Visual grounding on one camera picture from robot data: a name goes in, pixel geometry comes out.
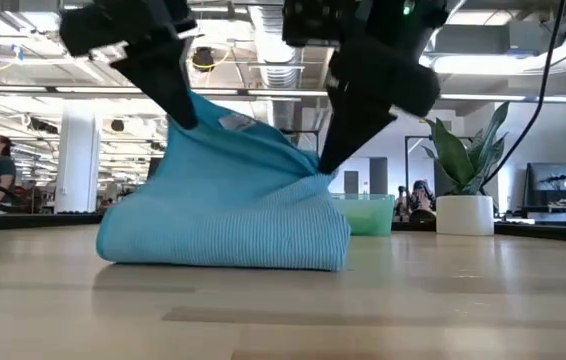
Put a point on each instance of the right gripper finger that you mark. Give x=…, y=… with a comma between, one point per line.
x=358, y=120

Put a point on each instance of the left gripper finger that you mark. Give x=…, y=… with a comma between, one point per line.
x=163, y=80

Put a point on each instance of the green microfiber towel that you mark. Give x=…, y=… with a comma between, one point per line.
x=368, y=222

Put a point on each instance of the blue microfiber towel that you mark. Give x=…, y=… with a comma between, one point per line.
x=223, y=200

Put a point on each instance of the teal plastic basket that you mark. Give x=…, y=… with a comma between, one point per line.
x=370, y=215

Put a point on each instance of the black round ceiling fixture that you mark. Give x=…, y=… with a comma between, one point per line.
x=203, y=57

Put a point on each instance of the small black ceiling fixture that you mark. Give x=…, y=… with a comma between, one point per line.
x=117, y=125

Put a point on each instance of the long LED light bar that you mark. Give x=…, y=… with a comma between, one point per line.
x=88, y=90

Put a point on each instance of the white round column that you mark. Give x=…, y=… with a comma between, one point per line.
x=77, y=162

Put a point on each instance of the potted snake plant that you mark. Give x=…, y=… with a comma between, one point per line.
x=464, y=215

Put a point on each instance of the black computer monitor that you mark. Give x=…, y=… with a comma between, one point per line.
x=550, y=180

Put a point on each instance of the black aluminium table frame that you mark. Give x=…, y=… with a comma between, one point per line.
x=538, y=232

